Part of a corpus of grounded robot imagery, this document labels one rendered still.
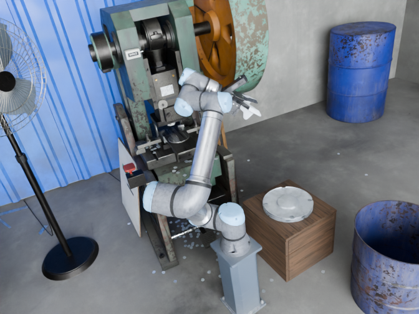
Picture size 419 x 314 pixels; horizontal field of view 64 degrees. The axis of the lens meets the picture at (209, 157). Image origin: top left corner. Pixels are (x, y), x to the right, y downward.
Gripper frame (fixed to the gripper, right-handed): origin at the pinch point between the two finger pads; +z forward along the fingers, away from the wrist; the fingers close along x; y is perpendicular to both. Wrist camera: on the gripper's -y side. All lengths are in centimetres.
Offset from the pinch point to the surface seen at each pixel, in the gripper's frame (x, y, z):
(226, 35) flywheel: -59, -11, -22
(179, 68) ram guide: -47, 14, -37
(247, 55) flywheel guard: -33.4, -10.8, -10.0
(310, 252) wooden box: -12, 67, 74
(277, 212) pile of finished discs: -19, 56, 46
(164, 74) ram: -47, 20, -43
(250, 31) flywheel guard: -32.9, -21.3, -14.2
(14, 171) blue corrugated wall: -108, 177, -130
